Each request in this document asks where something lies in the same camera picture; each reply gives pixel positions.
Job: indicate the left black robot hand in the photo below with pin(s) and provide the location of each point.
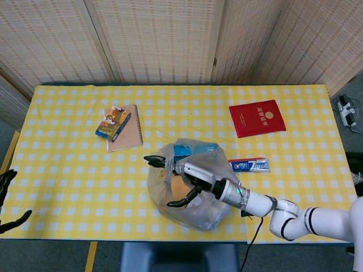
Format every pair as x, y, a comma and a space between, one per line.
7, 181

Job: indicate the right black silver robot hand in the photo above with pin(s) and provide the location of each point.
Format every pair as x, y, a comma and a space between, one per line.
198, 175

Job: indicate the transparent plastic bag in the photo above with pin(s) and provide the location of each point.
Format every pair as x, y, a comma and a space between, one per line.
158, 181

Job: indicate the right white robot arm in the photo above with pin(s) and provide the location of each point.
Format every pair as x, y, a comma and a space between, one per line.
261, 202

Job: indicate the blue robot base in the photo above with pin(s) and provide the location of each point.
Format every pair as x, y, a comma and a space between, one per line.
170, 258

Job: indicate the orange soft item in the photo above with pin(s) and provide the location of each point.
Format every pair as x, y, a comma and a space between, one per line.
178, 190

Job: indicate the blue box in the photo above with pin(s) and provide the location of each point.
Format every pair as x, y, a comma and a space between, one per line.
181, 150

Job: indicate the yellow floor tape strip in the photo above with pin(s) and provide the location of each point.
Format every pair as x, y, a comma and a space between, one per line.
11, 147
91, 255

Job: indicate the white blue toothpaste tube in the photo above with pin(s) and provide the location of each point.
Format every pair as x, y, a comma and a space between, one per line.
249, 165

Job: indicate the yellow white checked tablecloth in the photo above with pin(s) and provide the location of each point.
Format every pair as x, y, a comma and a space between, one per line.
71, 184

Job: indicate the red certificate booklet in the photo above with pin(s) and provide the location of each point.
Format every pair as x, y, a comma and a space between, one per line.
255, 119

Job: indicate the brown spiral notebook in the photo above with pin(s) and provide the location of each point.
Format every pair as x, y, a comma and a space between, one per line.
130, 133

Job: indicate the small blue orange carton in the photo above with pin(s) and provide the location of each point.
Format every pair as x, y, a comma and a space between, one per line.
113, 124

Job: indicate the woven beige folding screen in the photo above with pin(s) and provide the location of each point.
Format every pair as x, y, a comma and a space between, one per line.
158, 42

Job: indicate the black equipment item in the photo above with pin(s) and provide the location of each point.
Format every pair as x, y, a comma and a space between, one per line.
354, 161

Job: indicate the white power strip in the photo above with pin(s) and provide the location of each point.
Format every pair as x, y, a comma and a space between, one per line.
344, 109

